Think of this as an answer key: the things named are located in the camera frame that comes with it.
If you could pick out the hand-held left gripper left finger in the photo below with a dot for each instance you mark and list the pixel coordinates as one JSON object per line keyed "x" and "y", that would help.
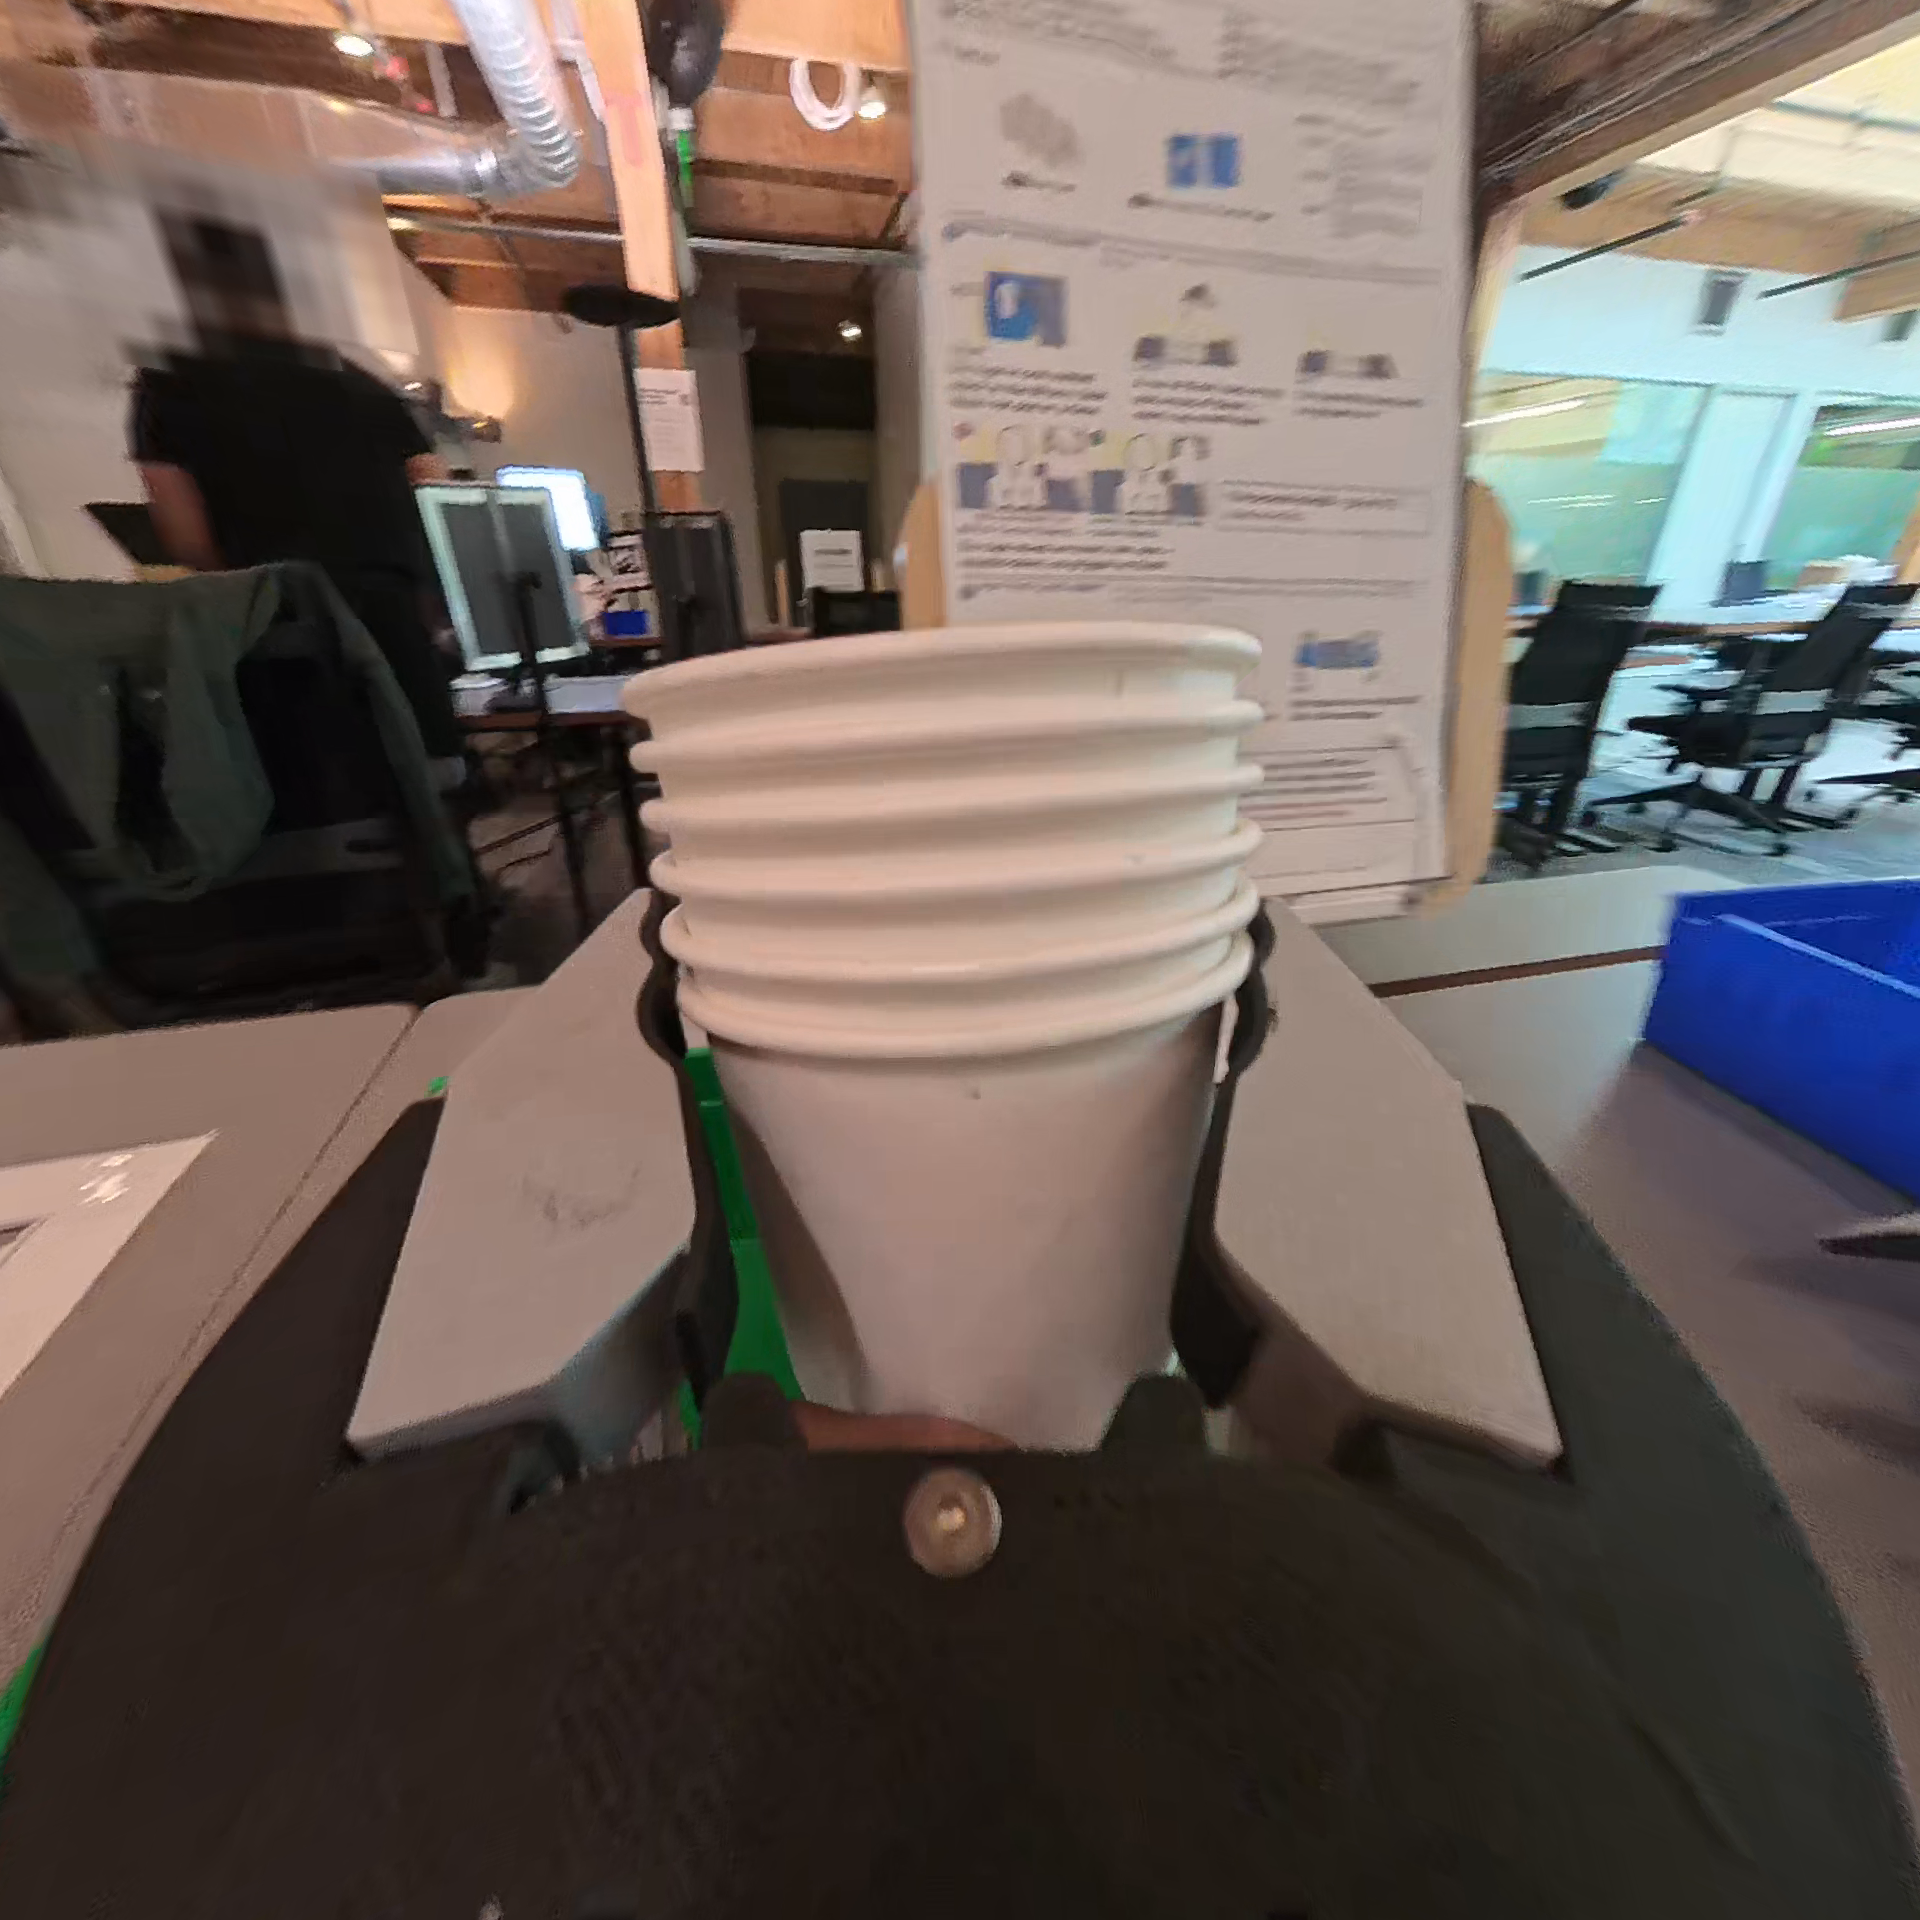
{"x": 525, "y": 1200}

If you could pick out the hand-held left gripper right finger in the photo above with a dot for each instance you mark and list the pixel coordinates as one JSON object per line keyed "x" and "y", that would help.
{"x": 1349, "y": 1200}

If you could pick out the green plastic bin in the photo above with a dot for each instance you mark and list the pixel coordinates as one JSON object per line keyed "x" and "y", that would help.
{"x": 751, "y": 1305}

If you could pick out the stack of white paper cups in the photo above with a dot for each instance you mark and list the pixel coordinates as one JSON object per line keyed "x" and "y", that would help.
{"x": 961, "y": 1200}

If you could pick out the blue plastic bin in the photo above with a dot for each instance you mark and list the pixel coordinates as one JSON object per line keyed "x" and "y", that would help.
{"x": 1799, "y": 1019}

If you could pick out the white printed sheet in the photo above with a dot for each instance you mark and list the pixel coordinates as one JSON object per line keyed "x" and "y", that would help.
{"x": 76, "y": 1259}

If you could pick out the black office chair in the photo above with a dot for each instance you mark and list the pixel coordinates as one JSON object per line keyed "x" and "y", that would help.
{"x": 1559, "y": 705}
{"x": 1799, "y": 674}

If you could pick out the dark green jacket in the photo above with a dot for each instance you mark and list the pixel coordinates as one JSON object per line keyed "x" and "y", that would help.
{"x": 135, "y": 720}

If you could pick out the computer monitor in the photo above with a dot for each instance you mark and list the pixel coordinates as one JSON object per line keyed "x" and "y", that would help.
{"x": 495, "y": 570}

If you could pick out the black computer tower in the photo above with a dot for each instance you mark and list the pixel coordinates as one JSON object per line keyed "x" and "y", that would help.
{"x": 691, "y": 585}

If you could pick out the wooden instruction board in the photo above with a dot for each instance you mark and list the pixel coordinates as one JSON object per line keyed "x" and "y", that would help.
{"x": 1172, "y": 300}

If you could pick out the silver air duct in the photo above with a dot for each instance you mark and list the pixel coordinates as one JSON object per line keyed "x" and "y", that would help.
{"x": 517, "y": 105}

